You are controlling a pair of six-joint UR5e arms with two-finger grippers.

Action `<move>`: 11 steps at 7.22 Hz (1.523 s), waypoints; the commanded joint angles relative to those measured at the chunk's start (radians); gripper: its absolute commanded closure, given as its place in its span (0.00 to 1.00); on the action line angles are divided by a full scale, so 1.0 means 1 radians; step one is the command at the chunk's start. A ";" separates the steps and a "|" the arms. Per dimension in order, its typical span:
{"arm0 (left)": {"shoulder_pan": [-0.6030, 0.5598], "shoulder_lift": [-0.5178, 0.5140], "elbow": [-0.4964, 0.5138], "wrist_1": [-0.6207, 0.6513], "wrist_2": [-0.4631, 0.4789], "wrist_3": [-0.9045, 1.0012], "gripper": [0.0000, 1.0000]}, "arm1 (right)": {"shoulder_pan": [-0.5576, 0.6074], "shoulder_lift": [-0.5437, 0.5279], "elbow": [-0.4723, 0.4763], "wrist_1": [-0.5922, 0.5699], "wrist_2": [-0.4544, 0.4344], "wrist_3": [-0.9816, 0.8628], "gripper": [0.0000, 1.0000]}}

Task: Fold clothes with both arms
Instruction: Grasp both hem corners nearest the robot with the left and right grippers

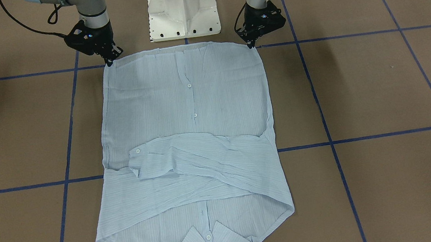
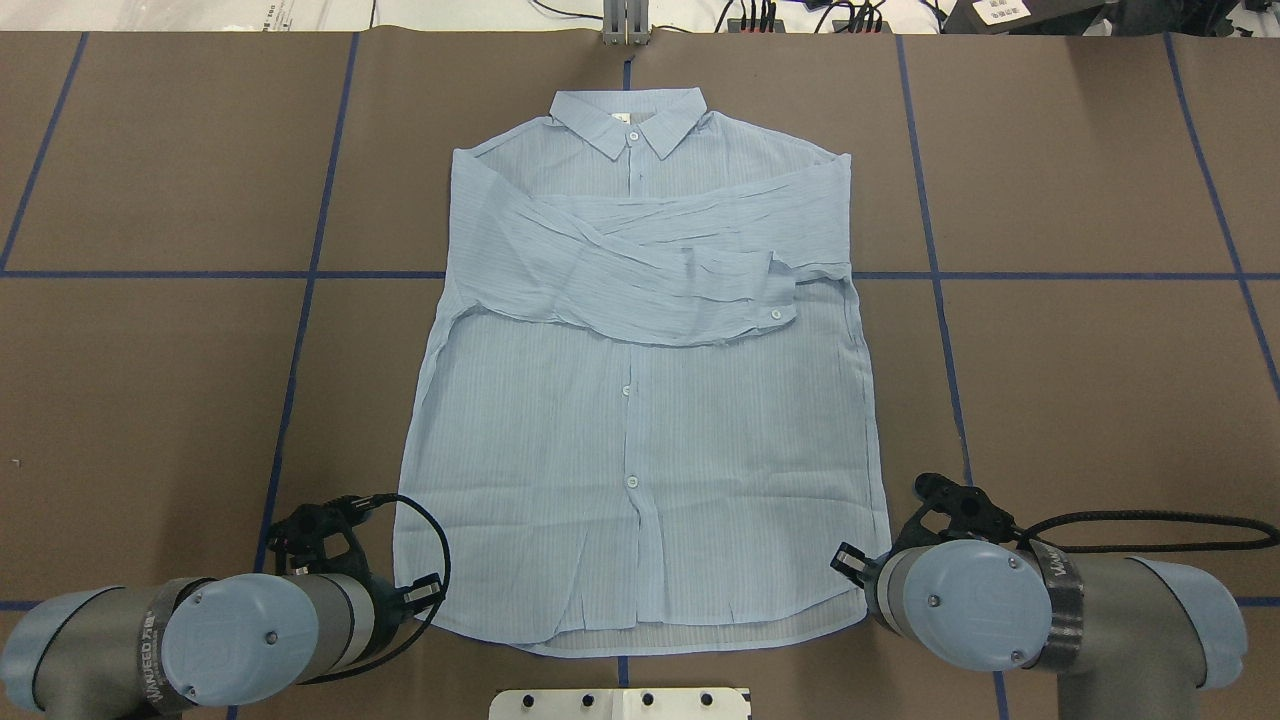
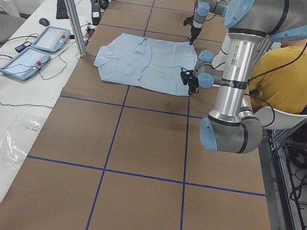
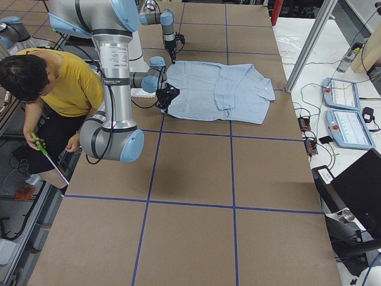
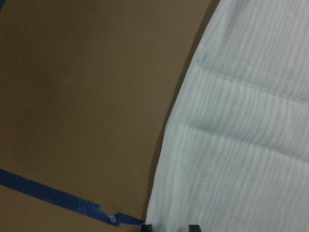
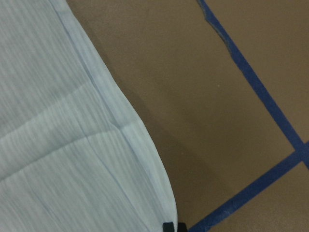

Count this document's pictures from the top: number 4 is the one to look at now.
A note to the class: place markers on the lower teach pendant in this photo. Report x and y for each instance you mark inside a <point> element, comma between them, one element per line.
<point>348,129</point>

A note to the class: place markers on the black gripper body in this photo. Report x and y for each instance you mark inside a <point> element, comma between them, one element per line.
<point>171,47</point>
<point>162,98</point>

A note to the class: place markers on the black usb hub lower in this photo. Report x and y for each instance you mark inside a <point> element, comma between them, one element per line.
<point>310,147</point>

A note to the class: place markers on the green handled tool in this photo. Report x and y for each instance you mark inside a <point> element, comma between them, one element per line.
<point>42,149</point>

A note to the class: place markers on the aluminium frame post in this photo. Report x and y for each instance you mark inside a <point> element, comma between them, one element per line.
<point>314,34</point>

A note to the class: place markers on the orange box on floor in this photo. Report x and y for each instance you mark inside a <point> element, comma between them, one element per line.
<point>24,193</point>

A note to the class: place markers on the black usb hub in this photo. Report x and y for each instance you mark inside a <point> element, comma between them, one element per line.
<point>310,147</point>
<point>304,124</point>

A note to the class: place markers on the wooden board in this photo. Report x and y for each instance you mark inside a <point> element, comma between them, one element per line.
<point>368,55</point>

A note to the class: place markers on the black usb hub upper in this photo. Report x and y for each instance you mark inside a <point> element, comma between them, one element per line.
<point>304,124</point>

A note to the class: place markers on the black power adapter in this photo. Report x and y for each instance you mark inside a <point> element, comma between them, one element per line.
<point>368,114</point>

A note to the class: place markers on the black laptop monitor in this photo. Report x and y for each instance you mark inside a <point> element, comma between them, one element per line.
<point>358,186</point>

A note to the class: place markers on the person in yellow shirt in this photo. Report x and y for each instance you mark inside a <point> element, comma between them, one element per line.
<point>60,92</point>

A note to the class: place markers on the light blue button shirt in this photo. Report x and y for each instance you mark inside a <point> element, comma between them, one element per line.
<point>214,91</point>

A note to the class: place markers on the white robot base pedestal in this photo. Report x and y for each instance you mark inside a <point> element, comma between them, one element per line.
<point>137,64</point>

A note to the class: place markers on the red fire extinguisher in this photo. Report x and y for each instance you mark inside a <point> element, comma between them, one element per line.
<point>277,7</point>

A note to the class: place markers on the upper teach pendant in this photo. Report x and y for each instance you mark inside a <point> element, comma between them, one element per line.
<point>341,94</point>

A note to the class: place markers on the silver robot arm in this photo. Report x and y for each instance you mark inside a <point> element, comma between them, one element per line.
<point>151,14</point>
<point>111,133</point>

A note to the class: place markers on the black labelled box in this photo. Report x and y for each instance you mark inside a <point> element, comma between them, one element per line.
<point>323,181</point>

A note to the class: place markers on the teach pendant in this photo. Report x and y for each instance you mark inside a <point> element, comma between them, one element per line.
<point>341,94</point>
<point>348,129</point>

